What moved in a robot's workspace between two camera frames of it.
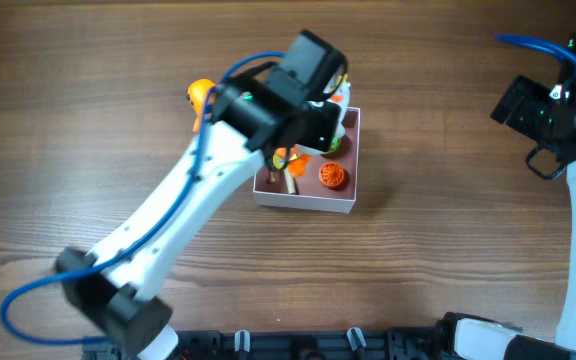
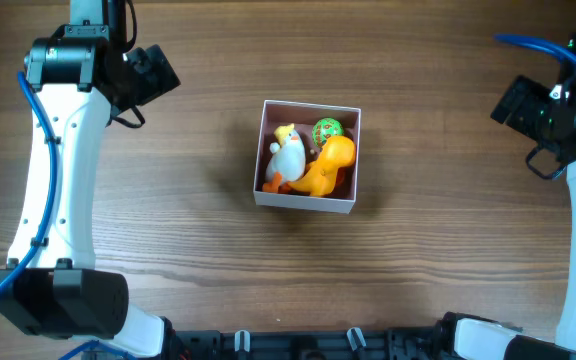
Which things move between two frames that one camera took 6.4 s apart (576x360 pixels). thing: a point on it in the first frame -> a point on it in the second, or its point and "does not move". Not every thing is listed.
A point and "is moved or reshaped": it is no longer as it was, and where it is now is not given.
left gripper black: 315,132 -> 159,73
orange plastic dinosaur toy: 196,96 -> 320,177
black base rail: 319,344 does not move
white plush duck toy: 341,96 -> 287,160
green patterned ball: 335,143 is moved or reshaped
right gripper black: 513,107 does not move
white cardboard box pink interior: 330,182 does not move
